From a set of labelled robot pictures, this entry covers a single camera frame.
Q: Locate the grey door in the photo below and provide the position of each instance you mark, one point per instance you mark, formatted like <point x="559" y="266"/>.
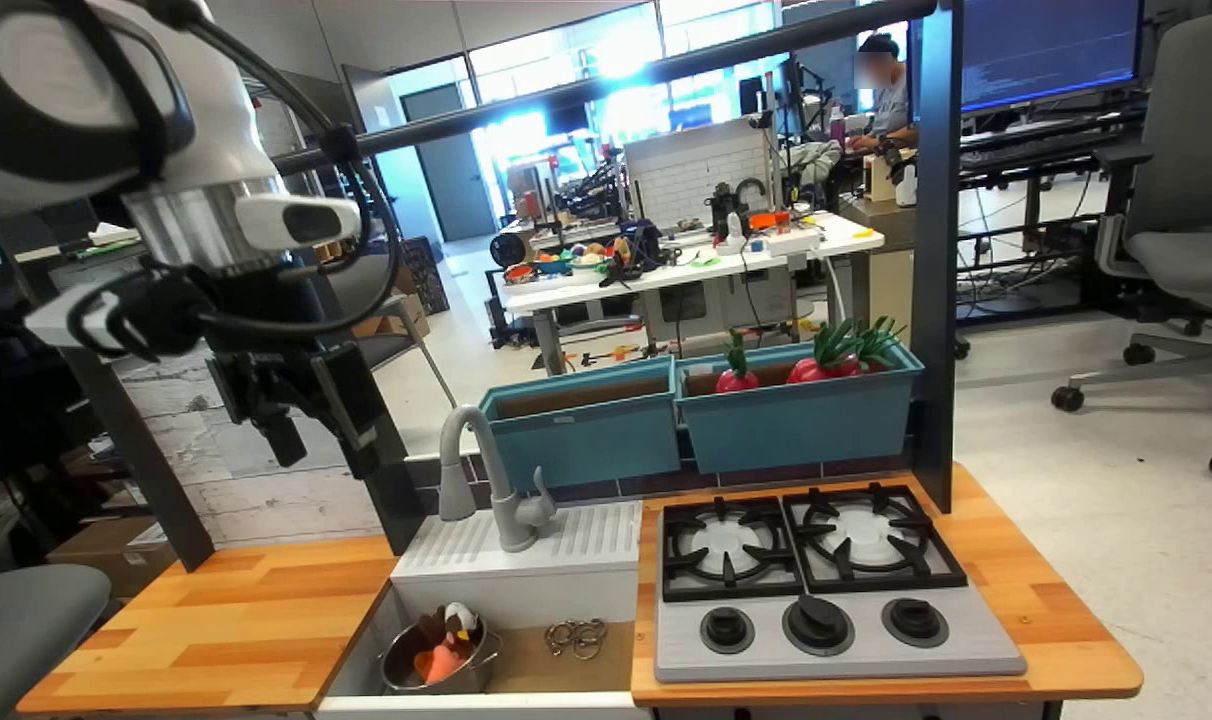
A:
<point x="448" y="165"/>

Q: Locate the grey office chair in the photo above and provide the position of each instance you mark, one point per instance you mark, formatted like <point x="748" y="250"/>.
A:
<point x="1176" y="175"/>

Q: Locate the grey toy stove plate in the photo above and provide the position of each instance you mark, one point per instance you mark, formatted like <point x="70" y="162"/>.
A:
<point x="764" y="661"/>

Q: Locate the large red toy radish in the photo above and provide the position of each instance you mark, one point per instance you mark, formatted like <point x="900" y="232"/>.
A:
<point x="808" y="370"/>

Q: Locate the wooden butcher block counter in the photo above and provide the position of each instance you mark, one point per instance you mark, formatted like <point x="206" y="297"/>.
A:
<point x="216" y="627"/>

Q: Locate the white perforated panel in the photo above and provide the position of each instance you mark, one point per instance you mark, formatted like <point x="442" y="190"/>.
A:
<point x="698" y="165"/>

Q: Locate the black backdrop support post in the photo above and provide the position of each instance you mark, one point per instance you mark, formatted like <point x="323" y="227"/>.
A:
<point x="137" y="454"/>

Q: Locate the black office desk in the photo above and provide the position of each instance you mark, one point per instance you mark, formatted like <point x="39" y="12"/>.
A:
<point x="1031" y="144"/>

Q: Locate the grey padded chair seat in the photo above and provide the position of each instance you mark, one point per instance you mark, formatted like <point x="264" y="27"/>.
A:
<point x="16" y="641"/>

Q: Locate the small red toy radish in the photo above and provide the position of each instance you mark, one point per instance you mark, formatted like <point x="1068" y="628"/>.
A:
<point x="734" y="379"/>

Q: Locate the grey wood backdrop panel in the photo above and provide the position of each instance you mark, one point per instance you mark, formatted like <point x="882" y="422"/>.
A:
<point x="250" y="502"/>

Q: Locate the white toy sink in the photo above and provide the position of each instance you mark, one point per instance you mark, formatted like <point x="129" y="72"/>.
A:
<point x="524" y="562"/>

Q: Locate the black metal kitchen frame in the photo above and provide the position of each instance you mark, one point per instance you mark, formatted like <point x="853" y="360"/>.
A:
<point x="935" y="266"/>

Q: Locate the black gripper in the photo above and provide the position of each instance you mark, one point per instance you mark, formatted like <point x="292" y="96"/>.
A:
<point x="264" y="375"/>

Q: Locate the teal plastic planter box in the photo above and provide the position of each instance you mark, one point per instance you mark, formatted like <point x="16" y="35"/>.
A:
<point x="576" y="434"/>
<point x="788" y="422"/>

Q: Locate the green leafy toy plant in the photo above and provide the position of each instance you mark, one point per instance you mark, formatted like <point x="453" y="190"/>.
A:
<point x="879" y="344"/>

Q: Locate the black stove knob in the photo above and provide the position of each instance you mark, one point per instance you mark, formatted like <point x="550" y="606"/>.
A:
<point x="813" y="627"/>
<point x="914" y="622"/>
<point x="726" y="628"/>

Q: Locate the white work table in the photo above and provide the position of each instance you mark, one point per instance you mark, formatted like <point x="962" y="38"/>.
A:
<point x="710" y="266"/>

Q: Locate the black equipment rack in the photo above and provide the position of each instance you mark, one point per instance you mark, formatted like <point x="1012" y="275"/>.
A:
<point x="16" y="402"/>

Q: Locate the cardboard box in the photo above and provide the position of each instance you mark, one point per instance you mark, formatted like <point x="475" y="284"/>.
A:
<point x="390" y="320"/>

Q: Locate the grey toy faucet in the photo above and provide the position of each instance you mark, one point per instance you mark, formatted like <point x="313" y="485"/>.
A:
<point x="509" y="513"/>

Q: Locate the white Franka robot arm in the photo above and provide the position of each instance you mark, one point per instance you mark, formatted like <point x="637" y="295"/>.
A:
<point x="216" y="123"/>

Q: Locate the black burner grate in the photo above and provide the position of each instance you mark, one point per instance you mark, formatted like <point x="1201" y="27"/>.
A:
<point x="885" y="586"/>
<point x="728" y="595"/>

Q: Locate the person in background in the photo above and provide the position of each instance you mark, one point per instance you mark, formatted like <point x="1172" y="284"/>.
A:
<point x="890" y="103"/>

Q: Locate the toy kitchen stove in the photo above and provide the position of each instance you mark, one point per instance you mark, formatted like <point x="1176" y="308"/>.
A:
<point x="1059" y="627"/>

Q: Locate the orange bear soft toy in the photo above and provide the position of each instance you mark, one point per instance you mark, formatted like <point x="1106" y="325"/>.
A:
<point x="460" y="622"/>

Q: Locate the blue monitor screen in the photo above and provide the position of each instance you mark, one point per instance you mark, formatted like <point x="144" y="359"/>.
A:
<point x="1048" y="53"/>

